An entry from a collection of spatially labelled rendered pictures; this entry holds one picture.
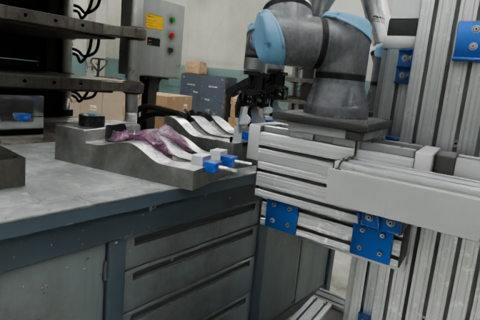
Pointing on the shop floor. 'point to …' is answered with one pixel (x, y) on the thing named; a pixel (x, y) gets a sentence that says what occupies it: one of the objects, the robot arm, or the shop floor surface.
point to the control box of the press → (155, 46)
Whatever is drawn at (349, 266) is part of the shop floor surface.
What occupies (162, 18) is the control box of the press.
